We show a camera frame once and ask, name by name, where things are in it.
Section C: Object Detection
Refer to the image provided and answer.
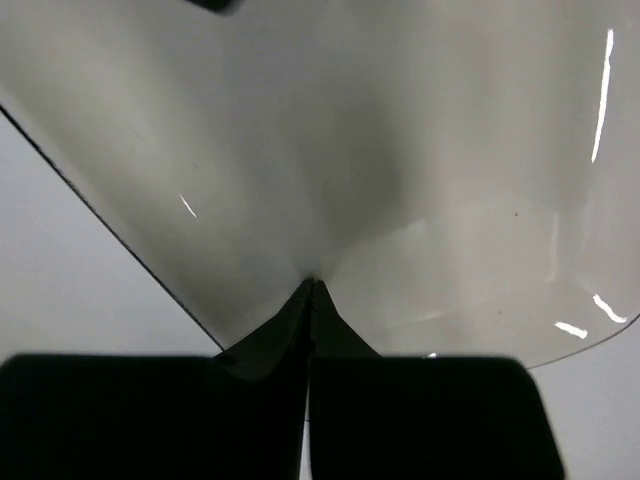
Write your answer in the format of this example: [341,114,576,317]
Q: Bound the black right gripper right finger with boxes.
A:
[309,281,566,479]

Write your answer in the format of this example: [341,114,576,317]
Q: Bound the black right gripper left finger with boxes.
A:
[1,281,313,479]

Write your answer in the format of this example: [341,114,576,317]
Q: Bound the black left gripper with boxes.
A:
[188,0,243,14]

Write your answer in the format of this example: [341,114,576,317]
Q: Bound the rectangular white plate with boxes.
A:
[1,1,639,367]

